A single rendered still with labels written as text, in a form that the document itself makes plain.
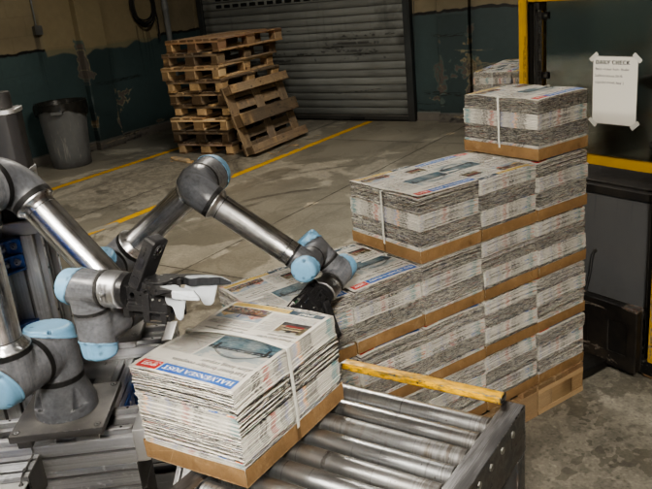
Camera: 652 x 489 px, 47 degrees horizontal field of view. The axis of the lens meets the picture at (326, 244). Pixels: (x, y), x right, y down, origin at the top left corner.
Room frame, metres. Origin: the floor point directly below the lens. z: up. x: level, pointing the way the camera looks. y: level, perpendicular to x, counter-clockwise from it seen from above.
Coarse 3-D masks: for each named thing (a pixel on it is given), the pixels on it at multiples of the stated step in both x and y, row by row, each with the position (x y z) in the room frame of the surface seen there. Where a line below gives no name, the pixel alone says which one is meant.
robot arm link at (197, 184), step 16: (192, 176) 2.07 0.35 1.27; (208, 176) 2.08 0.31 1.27; (192, 192) 2.04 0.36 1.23; (208, 192) 2.03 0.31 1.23; (224, 192) 2.06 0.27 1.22; (192, 208) 2.06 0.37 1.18; (208, 208) 2.02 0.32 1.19; (224, 208) 2.03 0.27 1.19; (240, 208) 2.04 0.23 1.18; (224, 224) 2.04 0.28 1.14; (240, 224) 2.01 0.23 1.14; (256, 224) 2.02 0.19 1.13; (256, 240) 2.01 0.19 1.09; (272, 240) 2.00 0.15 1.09; (288, 240) 2.01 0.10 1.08; (272, 256) 2.01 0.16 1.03; (288, 256) 1.99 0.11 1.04; (304, 256) 1.98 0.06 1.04; (320, 256) 2.03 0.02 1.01; (304, 272) 1.96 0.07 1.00
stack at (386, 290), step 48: (528, 240) 2.65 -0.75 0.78; (240, 288) 2.31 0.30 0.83; (288, 288) 2.27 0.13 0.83; (384, 288) 2.26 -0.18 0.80; (432, 288) 2.38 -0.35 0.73; (480, 288) 2.51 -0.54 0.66; (528, 288) 2.64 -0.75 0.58; (432, 336) 2.36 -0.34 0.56; (480, 336) 2.50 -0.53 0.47; (384, 384) 2.25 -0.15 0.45; (480, 384) 2.49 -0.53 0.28
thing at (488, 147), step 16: (480, 144) 2.91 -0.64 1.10; (496, 144) 2.84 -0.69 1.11; (560, 144) 2.73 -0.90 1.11; (576, 144) 2.79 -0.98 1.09; (560, 208) 2.74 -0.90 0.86; (576, 256) 2.79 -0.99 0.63; (544, 272) 2.68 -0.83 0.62; (544, 320) 2.69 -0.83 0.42; (560, 320) 2.74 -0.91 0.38; (560, 368) 2.74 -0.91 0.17
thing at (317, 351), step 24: (216, 312) 1.67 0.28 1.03; (240, 312) 1.65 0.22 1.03; (264, 312) 1.63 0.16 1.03; (288, 312) 1.62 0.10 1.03; (312, 312) 1.60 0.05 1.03; (264, 336) 1.51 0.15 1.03; (288, 336) 1.49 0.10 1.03; (312, 336) 1.51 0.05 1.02; (336, 336) 1.58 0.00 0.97; (312, 360) 1.50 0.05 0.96; (336, 360) 1.58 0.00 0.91; (312, 384) 1.50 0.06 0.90; (336, 384) 1.57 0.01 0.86
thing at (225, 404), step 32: (160, 352) 1.48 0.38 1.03; (192, 352) 1.46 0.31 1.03; (224, 352) 1.45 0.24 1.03; (256, 352) 1.43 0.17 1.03; (160, 384) 1.38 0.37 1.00; (192, 384) 1.33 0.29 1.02; (224, 384) 1.31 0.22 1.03; (256, 384) 1.34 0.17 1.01; (160, 416) 1.41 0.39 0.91; (192, 416) 1.35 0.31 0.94; (224, 416) 1.30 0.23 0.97; (256, 416) 1.33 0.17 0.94; (192, 448) 1.36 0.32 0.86; (224, 448) 1.31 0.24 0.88; (256, 448) 1.32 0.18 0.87
